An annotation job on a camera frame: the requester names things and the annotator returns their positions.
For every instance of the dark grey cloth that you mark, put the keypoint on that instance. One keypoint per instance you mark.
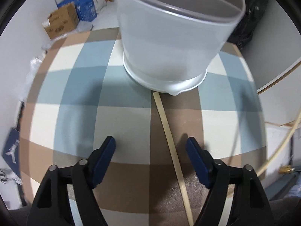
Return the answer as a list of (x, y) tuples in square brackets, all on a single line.
[(287, 211)]

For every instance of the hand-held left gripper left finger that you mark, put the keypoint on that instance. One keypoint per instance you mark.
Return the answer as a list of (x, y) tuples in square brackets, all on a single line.
[(103, 162)]

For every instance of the navy box white figure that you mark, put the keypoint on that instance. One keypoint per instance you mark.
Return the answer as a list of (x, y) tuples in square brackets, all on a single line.
[(11, 150)]

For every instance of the clear plastic bags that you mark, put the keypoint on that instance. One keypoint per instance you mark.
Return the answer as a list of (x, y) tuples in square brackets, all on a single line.
[(44, 51)]

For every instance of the brown cardboard box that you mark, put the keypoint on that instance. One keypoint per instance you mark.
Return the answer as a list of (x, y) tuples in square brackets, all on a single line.
[(62, 23)]

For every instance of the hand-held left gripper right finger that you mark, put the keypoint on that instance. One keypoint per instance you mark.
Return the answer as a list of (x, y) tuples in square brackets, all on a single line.
[(197, 162)]

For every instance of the blue cardboard box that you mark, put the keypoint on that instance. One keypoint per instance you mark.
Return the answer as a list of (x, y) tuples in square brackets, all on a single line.
[(87, 9)]

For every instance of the white board wooden trim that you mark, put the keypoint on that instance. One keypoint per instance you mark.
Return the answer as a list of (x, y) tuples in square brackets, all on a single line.
[(279, 80)]

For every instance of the white plastic utensil holder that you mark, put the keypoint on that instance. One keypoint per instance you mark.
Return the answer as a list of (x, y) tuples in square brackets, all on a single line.
[(169, 44)]

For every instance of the pale bamboo chopstick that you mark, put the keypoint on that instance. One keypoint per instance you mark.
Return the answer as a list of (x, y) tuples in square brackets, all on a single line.
[(282, 146), (171, 143)]

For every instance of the black backpack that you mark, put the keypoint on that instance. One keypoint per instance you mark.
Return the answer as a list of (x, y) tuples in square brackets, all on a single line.
[(251, 21)]

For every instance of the checked tablecloth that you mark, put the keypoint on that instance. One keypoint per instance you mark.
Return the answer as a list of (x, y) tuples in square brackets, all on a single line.
[(77, 122)]

